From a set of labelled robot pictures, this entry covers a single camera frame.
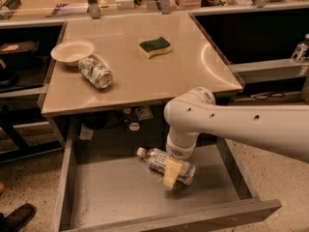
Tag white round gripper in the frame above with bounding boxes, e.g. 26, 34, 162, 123
163, 136, 195, 190

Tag blue label plastic water bottle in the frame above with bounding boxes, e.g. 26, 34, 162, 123
136, 147, 195, 186

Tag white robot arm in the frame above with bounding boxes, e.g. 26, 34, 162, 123
164, 87, 309, 162

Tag open grey wooden drawer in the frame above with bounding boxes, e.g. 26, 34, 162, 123
51, 116, 281, 232

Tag small bottle on shelf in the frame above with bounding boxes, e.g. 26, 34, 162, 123
291, 34, 309, 62

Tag green yellow sponge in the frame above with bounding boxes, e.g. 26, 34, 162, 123
139, 37, 172, 59

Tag green white drink can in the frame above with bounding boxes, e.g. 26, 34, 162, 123
78, 54, 113, 89

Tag white paper bowl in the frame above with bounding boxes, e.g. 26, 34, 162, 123
51, 40, 95, 67

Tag brown shoe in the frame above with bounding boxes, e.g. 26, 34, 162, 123
0, 203, 36, 232

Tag white purple paper sheet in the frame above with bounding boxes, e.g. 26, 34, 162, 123
51, 3, 89, 16

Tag black coiled spring tool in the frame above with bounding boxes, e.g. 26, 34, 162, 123
0, 0, 21, 19

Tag black cable on floor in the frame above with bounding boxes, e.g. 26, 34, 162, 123
250, 91, 286, 102

